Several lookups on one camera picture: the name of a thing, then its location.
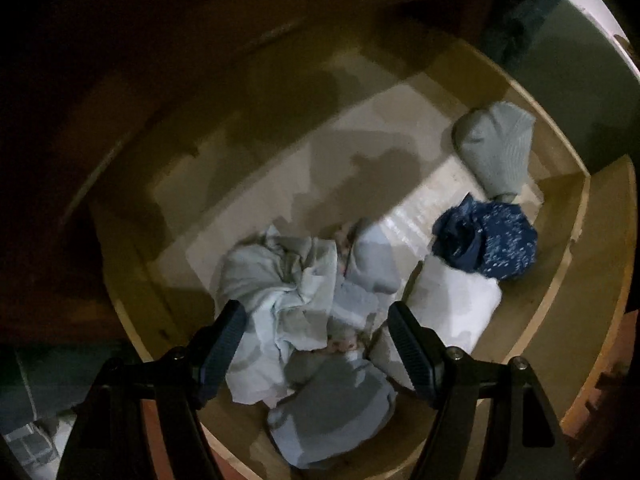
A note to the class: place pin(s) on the pink patterned underwear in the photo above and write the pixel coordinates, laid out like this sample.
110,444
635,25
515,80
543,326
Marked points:
345,345

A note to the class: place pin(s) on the blue checked cloth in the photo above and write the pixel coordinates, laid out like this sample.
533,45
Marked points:
520,25

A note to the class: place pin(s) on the navy speckled underwear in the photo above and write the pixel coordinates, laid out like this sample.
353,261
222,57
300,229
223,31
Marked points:
500,245

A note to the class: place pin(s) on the grey ribbed underwear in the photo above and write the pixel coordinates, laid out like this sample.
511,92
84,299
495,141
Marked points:
495,150

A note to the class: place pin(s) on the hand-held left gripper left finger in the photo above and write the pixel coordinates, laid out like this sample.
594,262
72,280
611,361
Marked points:
222,345

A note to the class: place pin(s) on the white drawer liner paper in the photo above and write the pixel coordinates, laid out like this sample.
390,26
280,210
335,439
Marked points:
300,160

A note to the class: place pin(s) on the light blue underwear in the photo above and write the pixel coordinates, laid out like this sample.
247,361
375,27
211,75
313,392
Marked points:
330,410

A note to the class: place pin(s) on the white underwear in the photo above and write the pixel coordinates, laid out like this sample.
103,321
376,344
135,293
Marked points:
460,305

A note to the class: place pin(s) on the wooden nightstand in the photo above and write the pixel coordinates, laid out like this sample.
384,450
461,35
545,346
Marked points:
150,35

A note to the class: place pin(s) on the grey bed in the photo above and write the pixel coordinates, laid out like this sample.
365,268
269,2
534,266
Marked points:
590,100

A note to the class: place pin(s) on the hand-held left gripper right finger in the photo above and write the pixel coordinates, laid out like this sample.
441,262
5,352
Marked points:
410,345

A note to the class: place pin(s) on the pale underwear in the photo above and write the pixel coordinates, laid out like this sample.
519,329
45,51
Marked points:
280,280

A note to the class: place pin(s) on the grey plaid cloth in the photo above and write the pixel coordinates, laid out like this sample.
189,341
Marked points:
30,440

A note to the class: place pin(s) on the wooden drawer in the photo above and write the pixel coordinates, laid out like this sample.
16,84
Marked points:
540,320

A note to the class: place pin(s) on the grey-blue underwear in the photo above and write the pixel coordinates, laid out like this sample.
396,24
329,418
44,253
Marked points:
372,265

